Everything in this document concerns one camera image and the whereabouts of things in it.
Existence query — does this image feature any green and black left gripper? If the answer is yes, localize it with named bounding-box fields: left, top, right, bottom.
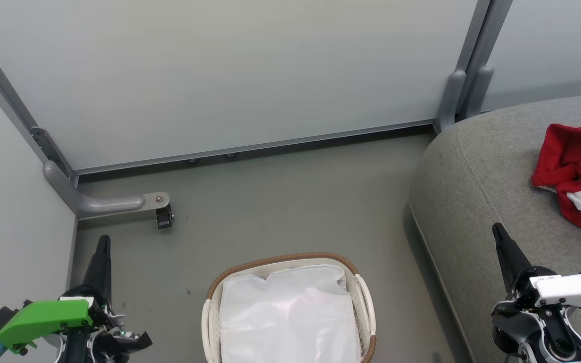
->
left=0, top=234, right=153, bottom=353

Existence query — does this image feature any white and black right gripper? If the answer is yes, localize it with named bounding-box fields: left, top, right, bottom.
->
left=492, top=223, right=581, bottom=317

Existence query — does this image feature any plain red garment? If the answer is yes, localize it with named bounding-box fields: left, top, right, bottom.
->
left=532, top=121, right=581, bottom=195

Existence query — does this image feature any white basket liner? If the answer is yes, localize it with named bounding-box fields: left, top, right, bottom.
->
left=219, top=265, right=363, bottom=363

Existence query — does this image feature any white basket with brown rim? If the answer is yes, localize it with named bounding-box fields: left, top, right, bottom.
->
left=201, top=252, right=377, bottom=363

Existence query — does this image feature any small black caster wheel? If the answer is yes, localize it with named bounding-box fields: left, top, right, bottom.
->
left=156, top=206, right=175, bottom=230

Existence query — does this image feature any long grey partition foot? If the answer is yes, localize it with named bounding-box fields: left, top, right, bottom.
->
left=43, top=160, right=171, bottom=220

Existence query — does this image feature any grey upholstered sofa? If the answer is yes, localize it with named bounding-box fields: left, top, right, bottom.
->
left=409, top=91, right=581, bottom=363

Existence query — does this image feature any grey aluminium corner post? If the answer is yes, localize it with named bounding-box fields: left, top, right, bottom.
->
left=0, top=20, right=78, bottom=178

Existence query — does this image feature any grey aluminium partition post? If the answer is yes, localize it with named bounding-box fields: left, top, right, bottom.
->
left=454, top=0, right=514, bottom=72

